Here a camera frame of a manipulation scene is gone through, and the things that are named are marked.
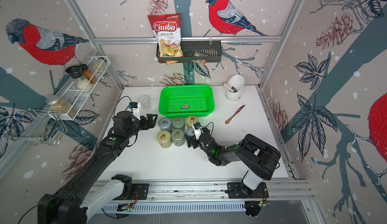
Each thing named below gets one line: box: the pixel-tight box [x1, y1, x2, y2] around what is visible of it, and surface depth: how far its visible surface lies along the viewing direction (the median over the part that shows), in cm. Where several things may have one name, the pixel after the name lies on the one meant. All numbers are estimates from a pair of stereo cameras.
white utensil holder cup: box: [225, 74, 246, 102], surface depth 109 cm
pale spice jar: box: [92, 57, 107, 74], surface depth 87 cm
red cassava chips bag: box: [147, 13, 184, 66], surface depth 85 cm
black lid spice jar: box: [65, 65, 93, 93], surface depth 73 cm
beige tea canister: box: [156, 130, 173, 149], surface depth 86 cm
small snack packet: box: [190, 50, 210, 67], surface depth 92 cm
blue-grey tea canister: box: [158, 117, 173, 133], surface depth 92 cm
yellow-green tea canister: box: [185, 115, 200, 130], surface depth 94 cm
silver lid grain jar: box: [45, 95, 71, 114], surface depth 62 cm
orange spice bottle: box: [79, 63, 98, 85], surface depth 78 cm
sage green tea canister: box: [171, 117, 185, 130], surface depth 92 cm
